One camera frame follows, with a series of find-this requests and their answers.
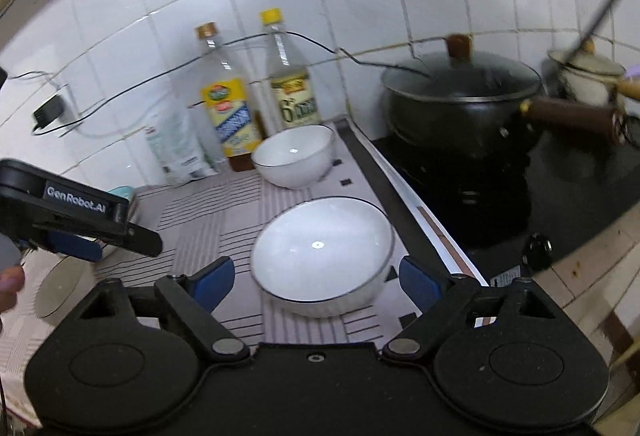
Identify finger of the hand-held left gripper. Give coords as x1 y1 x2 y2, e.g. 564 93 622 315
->
21 227 104 263
85 218 163 258

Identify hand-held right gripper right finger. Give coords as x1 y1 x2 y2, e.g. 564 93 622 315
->
382 256 557 363

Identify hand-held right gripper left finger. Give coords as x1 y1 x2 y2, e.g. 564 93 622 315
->
75 257 251 364

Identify white plate with sun print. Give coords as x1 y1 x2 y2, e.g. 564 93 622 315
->
35 257 97 319

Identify blue egg print plate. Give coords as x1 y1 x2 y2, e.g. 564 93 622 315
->
107 186 137 217

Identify white bowl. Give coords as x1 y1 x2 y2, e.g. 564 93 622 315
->
250 197 396 318
251 124 336 190

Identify person's left hand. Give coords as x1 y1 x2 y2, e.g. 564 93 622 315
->
0 233 26 317

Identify striped tablecloth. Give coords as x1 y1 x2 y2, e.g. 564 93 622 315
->
0 116 491 417

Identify black charger adapter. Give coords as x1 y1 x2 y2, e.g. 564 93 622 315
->
32 95 66 129

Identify white powder bag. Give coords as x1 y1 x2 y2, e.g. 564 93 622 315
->
145 108 221 187

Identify yellow label oil bottle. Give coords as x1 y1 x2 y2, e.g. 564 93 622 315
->
195 22 266 173

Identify black stove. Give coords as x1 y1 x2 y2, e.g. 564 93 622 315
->
370 136 640 278

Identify black cooking pot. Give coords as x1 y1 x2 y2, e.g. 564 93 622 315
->
382 61 628 152

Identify clear vinegar bottle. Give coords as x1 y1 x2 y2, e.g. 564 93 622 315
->
260 8 322 137

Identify glass pot lid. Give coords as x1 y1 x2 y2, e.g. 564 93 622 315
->
382 33 543 103

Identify cream enamel pot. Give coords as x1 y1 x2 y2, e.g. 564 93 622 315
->
547 38 640 107

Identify thin metal rod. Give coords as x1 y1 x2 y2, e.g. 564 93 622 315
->
565 0 640 62

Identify black charger cable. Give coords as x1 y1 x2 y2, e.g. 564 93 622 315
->
10 33 432 137

